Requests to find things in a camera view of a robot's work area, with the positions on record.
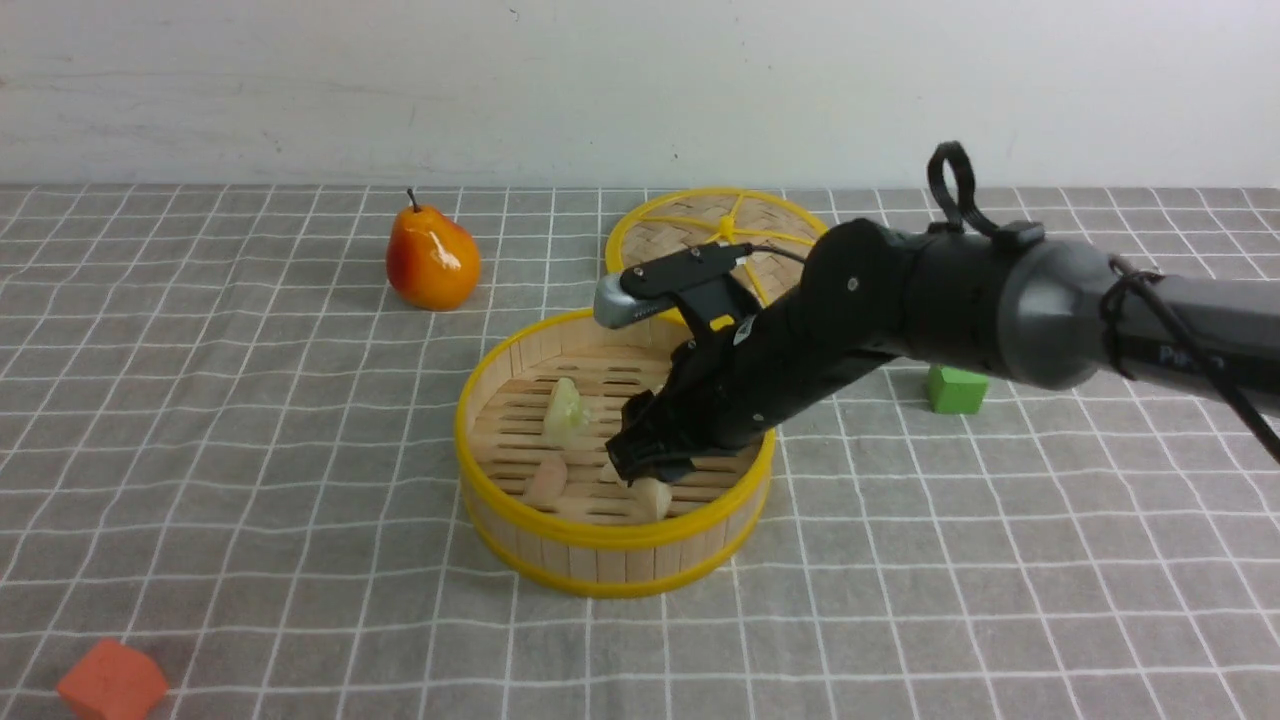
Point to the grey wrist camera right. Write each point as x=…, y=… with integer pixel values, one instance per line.
x=697, y=282

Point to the orange wooden cube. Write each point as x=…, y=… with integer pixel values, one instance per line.
x=113, y=681

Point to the green wooden cube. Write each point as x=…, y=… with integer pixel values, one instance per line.
x=952, y=391

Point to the orange toy pear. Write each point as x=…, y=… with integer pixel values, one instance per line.
x=431, y=261

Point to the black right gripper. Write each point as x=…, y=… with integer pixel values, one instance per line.
x=723, y=393

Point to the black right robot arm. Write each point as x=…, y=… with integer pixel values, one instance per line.
x=1008, y=304

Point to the bamboo steamer tray yellow rim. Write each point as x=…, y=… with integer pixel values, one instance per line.
x=588, y=544

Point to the green toy dumpling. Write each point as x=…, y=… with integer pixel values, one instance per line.
x=567, y=415

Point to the white toy dumpling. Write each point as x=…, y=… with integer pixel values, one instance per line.
x=651, y=499

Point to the bamboo steamer lid yellow rim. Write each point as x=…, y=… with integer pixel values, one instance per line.
x=693, y=219

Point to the pink toy dumpling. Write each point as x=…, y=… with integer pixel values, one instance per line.
x=547, y=484

